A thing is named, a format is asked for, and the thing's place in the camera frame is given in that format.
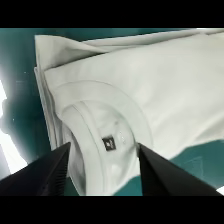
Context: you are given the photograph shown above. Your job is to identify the white T-shirt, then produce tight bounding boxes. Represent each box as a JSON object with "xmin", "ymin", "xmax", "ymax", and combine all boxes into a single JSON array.
[{"xmin": 33, "ymin": 28, "xmax": 224, "ymax": 197}]

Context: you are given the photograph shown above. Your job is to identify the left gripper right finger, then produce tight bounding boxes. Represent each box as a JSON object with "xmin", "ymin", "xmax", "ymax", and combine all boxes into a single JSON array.
[{"xmin": 137, "ymin": 142, "xmax": 223, "ymax": 197}]

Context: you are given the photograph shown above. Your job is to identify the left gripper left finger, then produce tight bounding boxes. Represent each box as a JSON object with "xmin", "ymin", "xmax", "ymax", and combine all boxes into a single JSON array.
[{"xmin": 0, "ymin": 141, "xmax": 72, "ymax": 197}]

